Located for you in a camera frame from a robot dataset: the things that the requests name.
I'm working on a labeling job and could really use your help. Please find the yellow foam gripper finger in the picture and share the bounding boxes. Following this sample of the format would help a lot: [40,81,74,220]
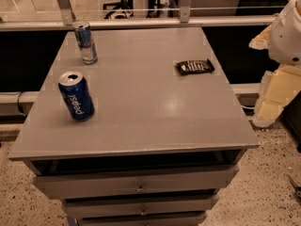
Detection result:
[252,64,301,128]
[248,25,272,50]

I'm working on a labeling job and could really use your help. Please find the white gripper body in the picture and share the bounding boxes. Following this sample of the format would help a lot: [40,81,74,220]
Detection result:
[268,0,301,65]

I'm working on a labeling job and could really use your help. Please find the black rxbar chocolate wrapper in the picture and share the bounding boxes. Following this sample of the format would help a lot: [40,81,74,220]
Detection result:
[175,59,214,75]

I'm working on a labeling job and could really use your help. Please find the blue silver redbull can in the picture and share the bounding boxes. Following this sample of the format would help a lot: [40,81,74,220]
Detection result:
[73,21,98,65]

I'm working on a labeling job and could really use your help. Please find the blue pepsi can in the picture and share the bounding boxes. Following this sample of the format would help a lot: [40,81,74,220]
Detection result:
[58,71,95,121]

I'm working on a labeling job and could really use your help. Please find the grey drawer cabinet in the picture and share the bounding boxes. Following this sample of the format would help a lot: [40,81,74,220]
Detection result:
[8,26,261,226]

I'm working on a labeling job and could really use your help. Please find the black office chair base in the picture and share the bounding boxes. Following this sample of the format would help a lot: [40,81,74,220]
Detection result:
[103,0,134,19]

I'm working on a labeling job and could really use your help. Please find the bottom grey drawer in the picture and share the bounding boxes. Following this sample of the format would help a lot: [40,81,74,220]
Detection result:
[79,212,206,226]

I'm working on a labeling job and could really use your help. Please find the grey drawer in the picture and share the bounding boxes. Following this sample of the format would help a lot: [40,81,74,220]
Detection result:
[79,212,206,226]
[34,165,239,199]
[62,195,219,218]

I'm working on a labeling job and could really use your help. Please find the grey metal railing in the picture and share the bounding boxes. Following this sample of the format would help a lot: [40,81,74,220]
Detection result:
[0,0,289,31]

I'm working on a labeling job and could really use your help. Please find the middle grey drawer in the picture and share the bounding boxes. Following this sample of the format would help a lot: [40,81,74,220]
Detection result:
[62,195,219,218]

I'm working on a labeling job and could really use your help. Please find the top grey drawer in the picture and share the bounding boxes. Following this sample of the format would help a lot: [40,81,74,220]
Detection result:
[34,165,239,199]

